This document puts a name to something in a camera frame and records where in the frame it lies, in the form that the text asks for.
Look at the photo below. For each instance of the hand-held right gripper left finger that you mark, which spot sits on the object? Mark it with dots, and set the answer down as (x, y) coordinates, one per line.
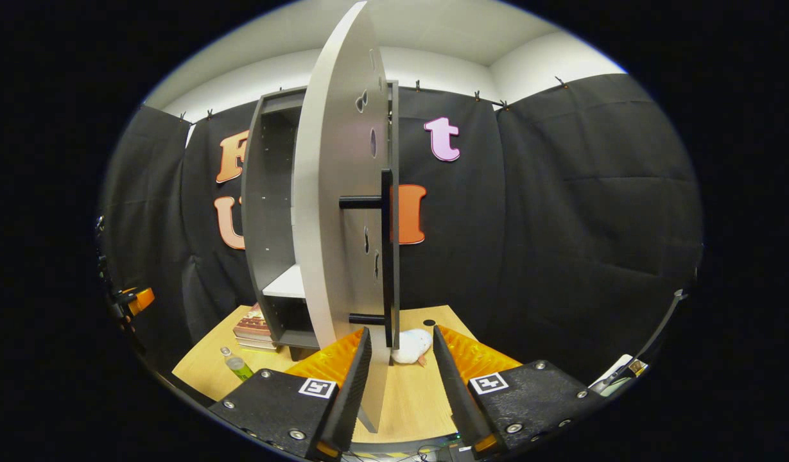
(352, 398)

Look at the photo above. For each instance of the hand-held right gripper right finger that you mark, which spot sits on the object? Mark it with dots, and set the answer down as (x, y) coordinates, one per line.
(458, 398)

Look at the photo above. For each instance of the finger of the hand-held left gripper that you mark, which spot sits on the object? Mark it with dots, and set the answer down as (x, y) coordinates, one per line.
(142, 300)

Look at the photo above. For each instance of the green label clear bottle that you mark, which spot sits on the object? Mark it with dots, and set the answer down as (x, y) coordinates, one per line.
(239, 367)

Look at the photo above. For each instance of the dark grey cabinet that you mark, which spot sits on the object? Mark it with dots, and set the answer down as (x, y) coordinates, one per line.
(269, 192)

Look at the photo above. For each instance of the beige cabinet door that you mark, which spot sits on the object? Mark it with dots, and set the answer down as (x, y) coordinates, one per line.
(333, 160)

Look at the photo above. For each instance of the white plush toy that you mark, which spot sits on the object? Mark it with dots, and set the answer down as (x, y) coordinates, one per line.
(412, 345)

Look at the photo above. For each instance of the stack of books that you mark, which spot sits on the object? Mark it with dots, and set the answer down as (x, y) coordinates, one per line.
(253, 330)

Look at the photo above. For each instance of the printed paper sheets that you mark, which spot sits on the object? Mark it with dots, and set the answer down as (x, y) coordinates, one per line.
(615, 369)

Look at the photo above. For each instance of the black metal stand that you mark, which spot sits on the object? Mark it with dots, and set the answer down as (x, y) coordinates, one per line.
(651, 340)

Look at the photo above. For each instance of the black backdrop cloth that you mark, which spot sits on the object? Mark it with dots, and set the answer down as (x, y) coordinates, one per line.
(561, 224)

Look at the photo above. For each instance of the row of backdrop clips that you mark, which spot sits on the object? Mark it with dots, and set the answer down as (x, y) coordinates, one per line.
(477, 96)

